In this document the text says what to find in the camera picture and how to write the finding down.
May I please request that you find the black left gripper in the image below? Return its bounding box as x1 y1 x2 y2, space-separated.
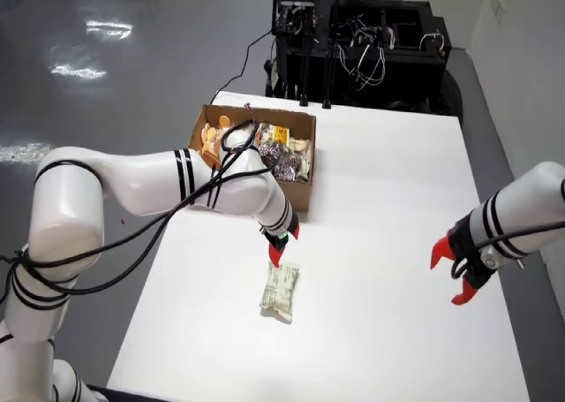
260 221 301 269

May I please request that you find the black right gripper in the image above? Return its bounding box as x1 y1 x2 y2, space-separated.
430 218 498 307

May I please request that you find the dark speckled cookie packet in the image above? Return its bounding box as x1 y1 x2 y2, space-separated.
258 140 289 163
269 155 308 183

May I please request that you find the cardboard box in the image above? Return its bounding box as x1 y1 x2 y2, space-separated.
187 103 318 214

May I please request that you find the black tripod leg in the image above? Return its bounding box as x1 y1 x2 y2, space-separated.
320 0 345 110
298 33 311 108

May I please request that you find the black equipment cart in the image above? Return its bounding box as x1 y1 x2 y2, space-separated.
264 0 464 116

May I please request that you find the black sensor rig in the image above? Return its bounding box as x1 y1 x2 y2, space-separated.
271 0 317 36

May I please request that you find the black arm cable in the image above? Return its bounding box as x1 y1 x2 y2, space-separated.
0 119 266 298
450 219 565 281

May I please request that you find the black floor cable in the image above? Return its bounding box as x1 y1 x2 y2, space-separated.
210 28 274 105

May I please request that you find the white cable bundle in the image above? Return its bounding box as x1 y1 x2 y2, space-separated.
337 17 388 87

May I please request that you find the white cable loop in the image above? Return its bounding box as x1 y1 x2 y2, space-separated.
420 32 445 52

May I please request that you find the black aluminium rail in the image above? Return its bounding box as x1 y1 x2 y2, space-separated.
81 383 117 402

